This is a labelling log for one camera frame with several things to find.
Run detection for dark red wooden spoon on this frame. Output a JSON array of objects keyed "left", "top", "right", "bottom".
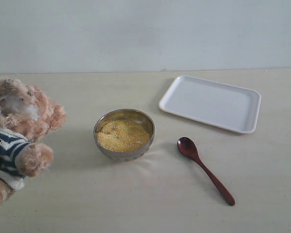
[{"left": 177, "top": 137, "right": 235, "bottom": 206}]

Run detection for brown teddy bear striped sweater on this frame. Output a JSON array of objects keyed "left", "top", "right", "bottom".
[{"left": 0, "top": 78, "right": 66, "bottom": 206}]

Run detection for steel bowl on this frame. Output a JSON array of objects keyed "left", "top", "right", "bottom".
[{"left": 93, "top": 109, "right": 155, "bottom": 162}]

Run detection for yellow millet grains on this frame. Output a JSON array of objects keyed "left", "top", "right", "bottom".
[{"left": 97, "top": 119, "right": 150, "bottom": 152}]

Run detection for white rectangular plastic tray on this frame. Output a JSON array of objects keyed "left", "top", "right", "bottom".
[{"left": 159, "top": 75, "right": 261, "bottom": 134}]

